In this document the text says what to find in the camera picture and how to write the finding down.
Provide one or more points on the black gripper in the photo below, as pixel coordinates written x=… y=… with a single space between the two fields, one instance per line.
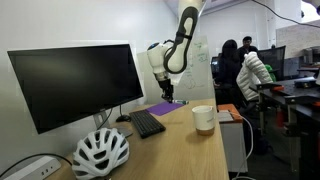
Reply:
x=166 y=87

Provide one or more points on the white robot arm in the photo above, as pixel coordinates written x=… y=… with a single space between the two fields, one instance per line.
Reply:
x=176 y=56

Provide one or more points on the white cup with cork base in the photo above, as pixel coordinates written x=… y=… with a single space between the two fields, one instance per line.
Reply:
x=203 y=120

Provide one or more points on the purple desk mat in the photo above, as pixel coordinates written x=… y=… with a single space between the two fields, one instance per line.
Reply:
x=163 y=108

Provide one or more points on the black keyboard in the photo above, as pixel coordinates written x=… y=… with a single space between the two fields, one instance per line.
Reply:
x=146 y=123

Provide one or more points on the white whiteboard divider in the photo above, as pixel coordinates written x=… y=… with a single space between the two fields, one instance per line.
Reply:
x=198 y=73

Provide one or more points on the black computer mouse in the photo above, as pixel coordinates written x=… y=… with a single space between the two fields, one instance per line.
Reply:
x=123 y=118

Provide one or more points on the grey notebook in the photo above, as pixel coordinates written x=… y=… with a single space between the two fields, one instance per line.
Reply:
x=225 y=116

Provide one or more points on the white bicycle helmet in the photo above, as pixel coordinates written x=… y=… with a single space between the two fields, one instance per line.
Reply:
x=111 y=134

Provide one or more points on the seated person with dark hair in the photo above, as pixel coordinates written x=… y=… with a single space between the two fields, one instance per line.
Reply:
x=230 y=66

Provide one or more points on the silver monitor stand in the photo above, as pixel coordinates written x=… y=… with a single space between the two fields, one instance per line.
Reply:
x=100 y=120

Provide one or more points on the white cabinet with orange top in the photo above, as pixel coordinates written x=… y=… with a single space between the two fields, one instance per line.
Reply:
x=233 y=143

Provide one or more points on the white puffer jacket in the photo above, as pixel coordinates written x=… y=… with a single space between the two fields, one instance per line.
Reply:
x=251 y=76

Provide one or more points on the black computer monitor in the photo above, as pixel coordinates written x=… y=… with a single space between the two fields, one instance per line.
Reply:
x=73 y=83

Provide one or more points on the standing person in black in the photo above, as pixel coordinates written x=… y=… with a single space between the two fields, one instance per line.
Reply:
x=247 y=45

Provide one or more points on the green garment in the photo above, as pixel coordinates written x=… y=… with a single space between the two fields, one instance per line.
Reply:
x=270 y=71

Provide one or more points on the orange clamp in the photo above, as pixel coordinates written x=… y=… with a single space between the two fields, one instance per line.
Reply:
x=277 y=88

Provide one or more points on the black mesh office chair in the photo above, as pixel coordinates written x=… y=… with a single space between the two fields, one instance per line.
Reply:
x=276 y=56

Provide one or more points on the black work table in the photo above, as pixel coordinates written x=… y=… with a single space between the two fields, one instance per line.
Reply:
x=300 y=96

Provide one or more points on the black box device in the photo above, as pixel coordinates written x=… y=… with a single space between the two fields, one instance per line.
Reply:
x=305 y=82

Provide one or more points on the beige partition panel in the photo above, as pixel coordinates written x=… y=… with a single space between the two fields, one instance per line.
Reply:
x=295 y=38

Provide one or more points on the white power strip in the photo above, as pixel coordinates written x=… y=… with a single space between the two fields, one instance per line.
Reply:
x=33 y=168

